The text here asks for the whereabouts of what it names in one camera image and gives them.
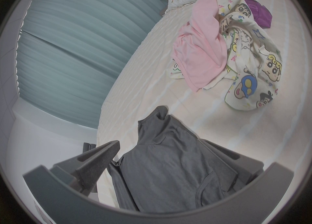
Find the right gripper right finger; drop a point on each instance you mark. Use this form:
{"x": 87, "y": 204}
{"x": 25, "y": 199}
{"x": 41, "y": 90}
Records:
{"x": 243, "y": 167}

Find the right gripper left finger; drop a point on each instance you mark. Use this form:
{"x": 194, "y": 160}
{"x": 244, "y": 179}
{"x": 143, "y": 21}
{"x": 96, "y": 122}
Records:
{"x": 97, "y": 163}

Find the black T-shirt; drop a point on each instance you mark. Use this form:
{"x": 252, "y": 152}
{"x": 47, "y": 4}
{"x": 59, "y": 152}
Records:
{"x": 165, "y": 169}

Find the bed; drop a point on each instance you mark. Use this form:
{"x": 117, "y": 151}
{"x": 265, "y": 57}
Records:
{"x": 207, "y": 120}

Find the black chest of drawers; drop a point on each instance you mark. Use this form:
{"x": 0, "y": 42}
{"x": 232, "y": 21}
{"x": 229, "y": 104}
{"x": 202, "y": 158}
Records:
{"x": 89, "y": 148}

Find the white printed pyjama top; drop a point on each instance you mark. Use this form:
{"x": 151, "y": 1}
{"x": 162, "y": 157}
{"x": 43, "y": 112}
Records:
{"x": 253, "y": 54}

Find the pink garment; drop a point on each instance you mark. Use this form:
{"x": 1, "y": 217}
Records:
{"x": 202, "y": 47}

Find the purple garment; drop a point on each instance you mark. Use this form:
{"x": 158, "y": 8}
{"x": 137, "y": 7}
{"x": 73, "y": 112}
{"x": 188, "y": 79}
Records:
{"x": 260, "y": 13}

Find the grey bedside table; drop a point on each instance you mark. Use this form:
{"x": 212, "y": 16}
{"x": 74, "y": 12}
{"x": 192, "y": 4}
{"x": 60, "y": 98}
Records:
{"x": 165, "y": 3}

